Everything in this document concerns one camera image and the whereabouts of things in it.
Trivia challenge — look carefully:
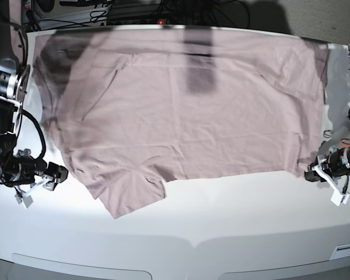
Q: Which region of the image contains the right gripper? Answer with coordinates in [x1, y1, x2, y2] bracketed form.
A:
[0, 149, 68, 197]

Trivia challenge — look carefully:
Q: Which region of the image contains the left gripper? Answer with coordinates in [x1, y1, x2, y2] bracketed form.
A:
[304, 146, 350, 194]

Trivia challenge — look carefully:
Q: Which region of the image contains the pink T-shirt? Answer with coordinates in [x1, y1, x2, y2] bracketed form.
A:
[33, 28, 328, 218]

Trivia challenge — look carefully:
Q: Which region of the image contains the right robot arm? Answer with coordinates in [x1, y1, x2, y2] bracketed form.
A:
[0, 21, 68, 208]

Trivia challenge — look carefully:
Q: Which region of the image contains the power strip with red light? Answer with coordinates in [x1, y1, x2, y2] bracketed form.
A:
[156, 19, 170, 26]

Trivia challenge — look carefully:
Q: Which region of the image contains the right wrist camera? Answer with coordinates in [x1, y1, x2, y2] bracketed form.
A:
[15, 194, 33, 209]

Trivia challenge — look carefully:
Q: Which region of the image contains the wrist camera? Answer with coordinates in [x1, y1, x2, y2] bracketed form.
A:
[331, 191, 350, 206]
[15, 194, 33, 209]

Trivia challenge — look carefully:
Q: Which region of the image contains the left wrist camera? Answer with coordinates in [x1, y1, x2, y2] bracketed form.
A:
[331, 191, 350, 206]

